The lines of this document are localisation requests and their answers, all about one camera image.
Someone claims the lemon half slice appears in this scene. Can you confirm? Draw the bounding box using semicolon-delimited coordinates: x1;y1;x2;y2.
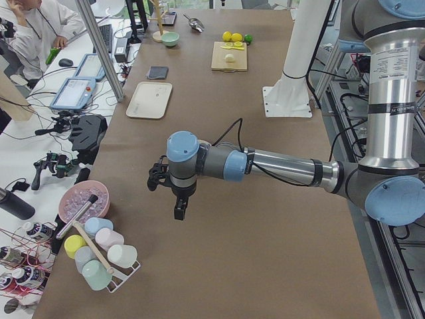
233;41;243;48

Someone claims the grey folded cloth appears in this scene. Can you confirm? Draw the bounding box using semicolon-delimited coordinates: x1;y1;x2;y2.
146;66;169;80

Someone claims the black keyboard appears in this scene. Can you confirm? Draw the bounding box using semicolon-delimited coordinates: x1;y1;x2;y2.
98;24;114;53

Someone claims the yellow cup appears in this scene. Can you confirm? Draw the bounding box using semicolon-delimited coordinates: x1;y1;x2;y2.
64;235;87;259

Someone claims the mint green cup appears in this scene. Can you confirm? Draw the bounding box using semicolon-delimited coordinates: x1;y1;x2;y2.
82;260;112;291

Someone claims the white camera post base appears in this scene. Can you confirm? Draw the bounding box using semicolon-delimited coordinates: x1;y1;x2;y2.
262;0;333;118

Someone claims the blue teach pendant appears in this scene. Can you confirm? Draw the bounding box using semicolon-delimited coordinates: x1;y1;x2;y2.
50;76;96;110
74;53;105;82

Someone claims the cream rectangular tray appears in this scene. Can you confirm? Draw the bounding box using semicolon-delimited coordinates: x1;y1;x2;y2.
126;82;173;120

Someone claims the black computer mouse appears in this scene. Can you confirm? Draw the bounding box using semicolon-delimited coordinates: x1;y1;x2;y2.
58;58;74;67

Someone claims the metal scoop in bowl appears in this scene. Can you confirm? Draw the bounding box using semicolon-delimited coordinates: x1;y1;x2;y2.
55;195;98;240

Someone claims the grey cup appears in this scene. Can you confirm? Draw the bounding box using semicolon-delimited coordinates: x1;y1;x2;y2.
74;246;97;274

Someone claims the green lime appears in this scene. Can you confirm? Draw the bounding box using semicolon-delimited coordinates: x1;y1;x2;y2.
244;34;253;45

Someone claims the blue teach pendant near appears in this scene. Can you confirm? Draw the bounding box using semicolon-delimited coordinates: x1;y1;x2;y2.
50;76;96;110

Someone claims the whole yellow lemon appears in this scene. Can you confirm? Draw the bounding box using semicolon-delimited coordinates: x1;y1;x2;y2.
222;31;232;42

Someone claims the wooden mug tree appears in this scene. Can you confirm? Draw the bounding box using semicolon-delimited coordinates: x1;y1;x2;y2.
149;0;169;43

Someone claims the white cup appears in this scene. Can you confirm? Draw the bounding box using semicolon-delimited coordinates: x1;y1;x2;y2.
107;245;137;268

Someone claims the wooden cutting board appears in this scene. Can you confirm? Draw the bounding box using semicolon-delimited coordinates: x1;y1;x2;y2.
211;41;248;72

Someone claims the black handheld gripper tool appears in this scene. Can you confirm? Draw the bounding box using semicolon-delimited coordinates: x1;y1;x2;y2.
31;152;79;190

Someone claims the seated person in white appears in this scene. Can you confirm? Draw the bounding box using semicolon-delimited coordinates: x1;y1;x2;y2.
1;1;84;80

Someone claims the mint green bowl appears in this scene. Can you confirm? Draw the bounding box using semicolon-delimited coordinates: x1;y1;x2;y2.
161;32;180;47

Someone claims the black water bottle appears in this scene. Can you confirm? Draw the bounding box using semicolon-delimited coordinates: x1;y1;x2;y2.
1;188;35;220

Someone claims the pink cup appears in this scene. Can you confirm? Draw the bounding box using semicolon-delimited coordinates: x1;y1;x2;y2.
95;227;124;251

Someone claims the pink bowl with ice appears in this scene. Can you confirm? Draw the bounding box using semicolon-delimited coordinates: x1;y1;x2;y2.
58;180;110;223

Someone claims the blue teach pendant far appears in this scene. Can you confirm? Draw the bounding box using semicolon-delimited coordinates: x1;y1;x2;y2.
74;53;105;82

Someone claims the aluminium frame post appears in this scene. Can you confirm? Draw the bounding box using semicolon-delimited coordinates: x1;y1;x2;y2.
76;0;124;102

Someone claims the blue cup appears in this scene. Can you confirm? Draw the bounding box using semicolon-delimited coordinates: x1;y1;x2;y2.
84;217;114;239

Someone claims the white wire cup rack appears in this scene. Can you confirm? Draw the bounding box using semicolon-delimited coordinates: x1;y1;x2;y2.
72;221;141;294

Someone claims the black stand base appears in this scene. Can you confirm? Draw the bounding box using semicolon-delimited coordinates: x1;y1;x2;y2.
68;114;108;164

